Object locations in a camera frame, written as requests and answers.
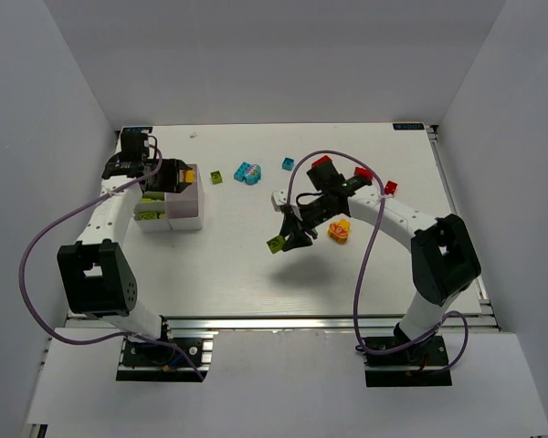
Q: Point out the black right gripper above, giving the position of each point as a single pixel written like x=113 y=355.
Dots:
x=297 y=221

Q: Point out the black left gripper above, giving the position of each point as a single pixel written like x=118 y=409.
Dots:
x=174 y=175

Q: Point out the lime rounded lego brick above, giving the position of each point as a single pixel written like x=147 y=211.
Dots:
x=275 y=244

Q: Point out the yellow lego brick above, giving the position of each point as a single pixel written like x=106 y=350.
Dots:
x=188 y=176

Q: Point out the pale lime lego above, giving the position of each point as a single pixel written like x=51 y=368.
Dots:
x=145 y=216

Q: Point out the yellow orange flower lego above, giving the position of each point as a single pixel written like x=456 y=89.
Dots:
x=339 y=231

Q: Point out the lime small lego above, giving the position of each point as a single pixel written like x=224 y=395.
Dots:
x=216 y=177

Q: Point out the red lego brick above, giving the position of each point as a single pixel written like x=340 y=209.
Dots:
x=390 y=188
x=360 y=171
x=322 y=160

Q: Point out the lime sloped lego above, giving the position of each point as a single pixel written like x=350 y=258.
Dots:
x=152 y=197

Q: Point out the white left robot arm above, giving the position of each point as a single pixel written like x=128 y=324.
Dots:
x=96 y=275

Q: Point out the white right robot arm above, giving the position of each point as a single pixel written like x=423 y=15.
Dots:
x=443 y=259

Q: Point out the white compartment container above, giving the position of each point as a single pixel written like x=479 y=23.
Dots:
x=183 y=211

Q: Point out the blue label left corner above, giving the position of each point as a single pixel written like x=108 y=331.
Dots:
x=143 y=129

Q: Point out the blue label corner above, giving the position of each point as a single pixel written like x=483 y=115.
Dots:
x=143 y=129
x=408 y=126

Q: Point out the teal small lego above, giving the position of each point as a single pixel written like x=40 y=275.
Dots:
x=288 y=164

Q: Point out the teal printed round lego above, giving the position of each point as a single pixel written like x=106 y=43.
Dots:
x=252 y=174

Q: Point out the blue long lego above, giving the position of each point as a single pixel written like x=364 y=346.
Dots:
x=240 y=173

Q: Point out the red lego brick top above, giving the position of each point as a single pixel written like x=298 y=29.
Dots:
x=322 y=160

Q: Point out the blue label right corner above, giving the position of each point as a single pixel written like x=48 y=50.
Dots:
x=408 y=126

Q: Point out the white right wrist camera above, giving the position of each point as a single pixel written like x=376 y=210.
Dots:
x=281 y=202

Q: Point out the aluminium table front rail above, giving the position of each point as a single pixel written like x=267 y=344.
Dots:
x=487 y=321

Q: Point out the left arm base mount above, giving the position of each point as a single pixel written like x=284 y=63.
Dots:
x=143 y=361

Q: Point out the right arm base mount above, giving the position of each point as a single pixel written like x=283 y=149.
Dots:
x=419 y=366

